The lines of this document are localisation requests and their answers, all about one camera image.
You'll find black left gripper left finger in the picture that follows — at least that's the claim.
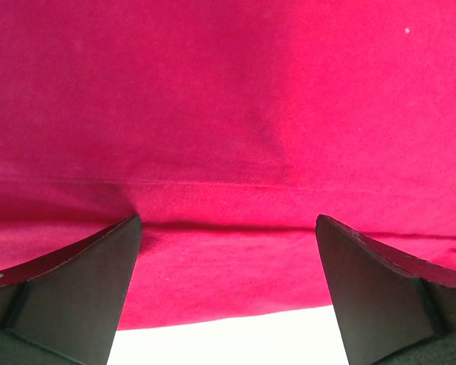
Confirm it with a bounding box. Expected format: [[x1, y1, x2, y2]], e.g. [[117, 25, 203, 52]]
[[0, 216, 141, 364]]

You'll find magenta t shirt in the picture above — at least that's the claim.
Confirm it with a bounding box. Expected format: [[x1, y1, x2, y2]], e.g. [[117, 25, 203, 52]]
[[0, 1, 456, 329]]

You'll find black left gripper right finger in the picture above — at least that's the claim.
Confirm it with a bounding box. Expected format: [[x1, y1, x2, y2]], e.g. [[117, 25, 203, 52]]
[[315, 215, 456, 364]]

